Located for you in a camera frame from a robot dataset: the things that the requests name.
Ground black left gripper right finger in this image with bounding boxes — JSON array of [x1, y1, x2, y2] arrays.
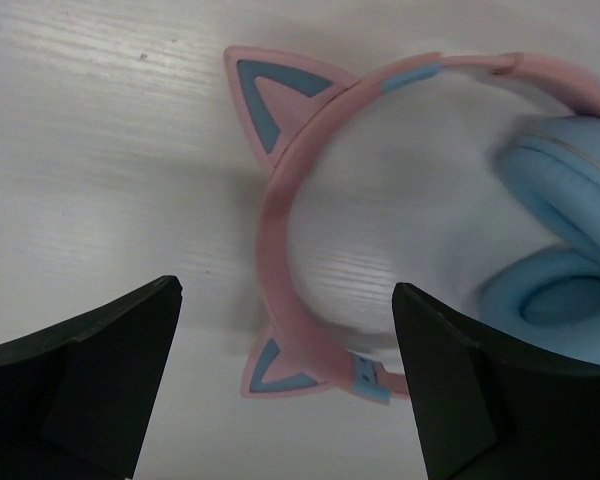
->
[[392, 283, 600, 479]]

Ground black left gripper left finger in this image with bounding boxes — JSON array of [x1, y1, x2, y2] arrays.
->
[[0, 276, 182, 479]]

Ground pink blue cat-ear headphones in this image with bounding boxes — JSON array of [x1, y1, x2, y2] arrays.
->
[[224, 46, 600, 404]]

